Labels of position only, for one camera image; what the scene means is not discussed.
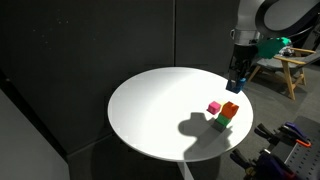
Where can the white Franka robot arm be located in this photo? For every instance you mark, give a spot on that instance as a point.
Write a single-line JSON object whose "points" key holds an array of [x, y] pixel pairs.
{"points": [[253, 16]]}

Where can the perforated metal plate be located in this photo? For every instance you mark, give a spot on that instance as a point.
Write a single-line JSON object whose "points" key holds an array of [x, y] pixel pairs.
{"points": [[305, 160]]}

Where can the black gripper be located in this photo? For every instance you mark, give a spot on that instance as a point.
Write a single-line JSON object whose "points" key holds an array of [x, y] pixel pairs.
{"points": [[244, 56]]}

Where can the blue block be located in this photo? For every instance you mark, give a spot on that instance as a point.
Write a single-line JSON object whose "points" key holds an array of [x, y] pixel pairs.
{"points": [[236, 86]]}

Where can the wooden chair grey seat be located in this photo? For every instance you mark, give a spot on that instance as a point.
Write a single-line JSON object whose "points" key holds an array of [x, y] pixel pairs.
{"points": [[290, 71]]}

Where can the pink block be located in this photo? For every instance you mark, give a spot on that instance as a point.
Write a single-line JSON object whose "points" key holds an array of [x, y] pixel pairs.
{"points": [[213, 107]]}

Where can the white table pedestal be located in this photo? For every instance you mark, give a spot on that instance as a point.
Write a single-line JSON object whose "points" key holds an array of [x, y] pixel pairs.
{"points": [[185, 171]]}

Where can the green cube block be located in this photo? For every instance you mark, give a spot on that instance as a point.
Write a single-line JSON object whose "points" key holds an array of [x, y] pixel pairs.
{"points": [[219, 126]]}

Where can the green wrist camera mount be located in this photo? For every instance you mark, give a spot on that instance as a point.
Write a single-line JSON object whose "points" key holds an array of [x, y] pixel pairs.
{"points": [[273, 48]]}

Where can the purple spring clamp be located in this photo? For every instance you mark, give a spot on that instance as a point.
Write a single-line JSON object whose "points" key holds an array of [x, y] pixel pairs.
{"points": [[293, 131], [270, 165]]}

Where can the orange block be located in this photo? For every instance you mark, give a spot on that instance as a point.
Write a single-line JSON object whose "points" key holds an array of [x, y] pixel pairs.
{"points": [[229, 110]]}

